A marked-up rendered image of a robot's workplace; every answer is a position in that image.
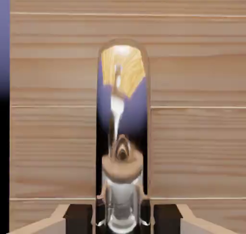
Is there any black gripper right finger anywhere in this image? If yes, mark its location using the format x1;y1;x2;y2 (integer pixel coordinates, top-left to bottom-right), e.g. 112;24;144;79
153;203;241;234

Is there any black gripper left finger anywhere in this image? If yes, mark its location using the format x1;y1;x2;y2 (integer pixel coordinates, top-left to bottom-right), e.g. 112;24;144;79
7;203;95;234

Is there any curved shiny metal handle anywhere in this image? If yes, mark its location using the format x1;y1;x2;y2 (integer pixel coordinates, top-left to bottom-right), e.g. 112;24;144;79
92;38;155;234

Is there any light wood cabinet door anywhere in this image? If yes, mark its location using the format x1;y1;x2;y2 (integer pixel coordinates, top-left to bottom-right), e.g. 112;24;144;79
9;105;246;201
9;12;246;108

